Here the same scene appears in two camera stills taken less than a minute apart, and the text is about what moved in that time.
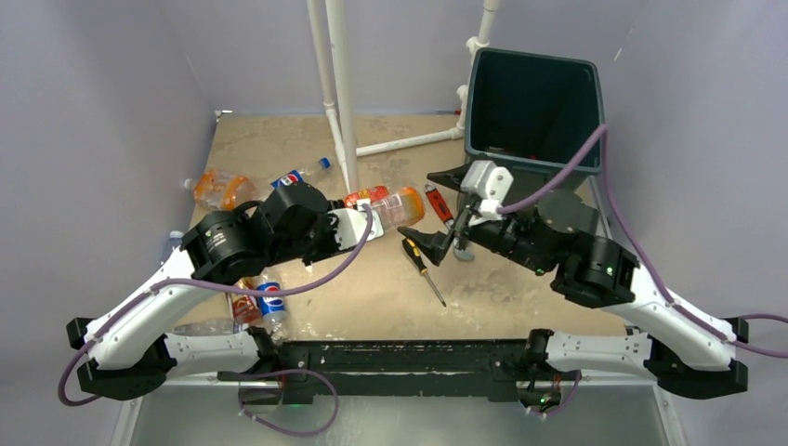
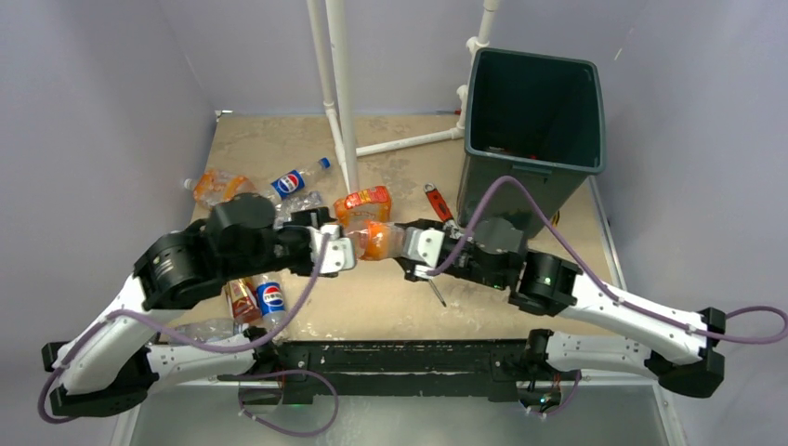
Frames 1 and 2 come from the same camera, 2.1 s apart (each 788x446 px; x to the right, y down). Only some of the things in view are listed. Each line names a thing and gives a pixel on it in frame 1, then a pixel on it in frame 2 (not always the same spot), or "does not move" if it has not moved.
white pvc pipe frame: x=337 y=95 does not move
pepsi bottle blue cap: x=297 y=177 does not move
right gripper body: x=463 y=228 to x=466 y=268
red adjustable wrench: x=465 y=254 does not move
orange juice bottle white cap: x=402 y=209 to x=381 y=241
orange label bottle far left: x=220 y=191 does not move
